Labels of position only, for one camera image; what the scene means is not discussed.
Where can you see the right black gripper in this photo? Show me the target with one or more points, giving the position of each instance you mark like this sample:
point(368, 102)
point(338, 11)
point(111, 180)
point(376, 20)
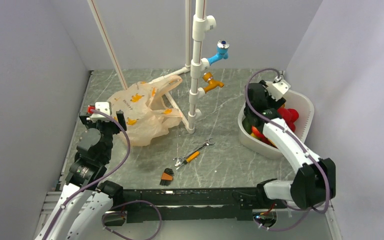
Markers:
point(274, 104)

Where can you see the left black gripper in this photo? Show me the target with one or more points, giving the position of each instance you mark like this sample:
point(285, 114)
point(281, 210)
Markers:
point(90, 123)

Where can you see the bright red fake apple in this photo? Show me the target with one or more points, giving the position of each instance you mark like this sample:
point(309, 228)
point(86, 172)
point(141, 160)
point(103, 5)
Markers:
point(257, 133)

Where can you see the orange plastic bag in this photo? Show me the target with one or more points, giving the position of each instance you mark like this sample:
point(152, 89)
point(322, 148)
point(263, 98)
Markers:
point(145, 112)

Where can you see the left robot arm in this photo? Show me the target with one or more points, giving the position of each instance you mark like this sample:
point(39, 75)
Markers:
point(87, 194)

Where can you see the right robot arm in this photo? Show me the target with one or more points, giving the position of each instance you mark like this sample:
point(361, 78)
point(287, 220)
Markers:
point(315, 177)

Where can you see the green fake avocado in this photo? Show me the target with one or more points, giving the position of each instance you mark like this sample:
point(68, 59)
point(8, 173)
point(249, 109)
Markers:
point(246, 126)

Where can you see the red fake tomato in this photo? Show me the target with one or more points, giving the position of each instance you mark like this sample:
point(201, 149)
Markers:
point(294, 114)

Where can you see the white plastic basket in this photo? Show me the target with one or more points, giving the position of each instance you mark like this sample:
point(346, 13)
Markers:
point(294, 100)

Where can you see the orange tap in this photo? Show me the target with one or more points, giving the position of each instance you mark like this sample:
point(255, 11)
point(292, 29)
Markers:
point(211, 82)

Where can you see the blue tap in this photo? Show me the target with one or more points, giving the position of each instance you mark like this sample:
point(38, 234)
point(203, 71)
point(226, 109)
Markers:
point(222, 48)

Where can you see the black orange hex key set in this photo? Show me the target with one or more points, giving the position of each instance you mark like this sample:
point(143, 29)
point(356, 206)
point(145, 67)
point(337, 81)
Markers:
point(167, 177)

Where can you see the silver combination wrench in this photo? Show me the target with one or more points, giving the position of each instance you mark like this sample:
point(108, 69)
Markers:
point(208, 142)

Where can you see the white PVC pipe stand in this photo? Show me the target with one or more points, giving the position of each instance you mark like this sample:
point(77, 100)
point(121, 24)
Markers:
point(195, 27)

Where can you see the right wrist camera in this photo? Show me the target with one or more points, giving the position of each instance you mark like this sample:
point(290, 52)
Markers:
point(277, 90)

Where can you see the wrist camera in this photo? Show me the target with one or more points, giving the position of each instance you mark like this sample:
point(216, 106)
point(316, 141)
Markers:
point(103, 107)
point(277, 90)

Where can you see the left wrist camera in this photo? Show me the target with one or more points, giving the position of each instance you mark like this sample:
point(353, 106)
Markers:
point(103, 107)

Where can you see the orange handled screwdriver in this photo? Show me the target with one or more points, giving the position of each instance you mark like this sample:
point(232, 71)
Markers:
point(188, 159)

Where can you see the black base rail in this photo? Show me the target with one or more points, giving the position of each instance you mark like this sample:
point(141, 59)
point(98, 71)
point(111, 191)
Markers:
point(178, 204)

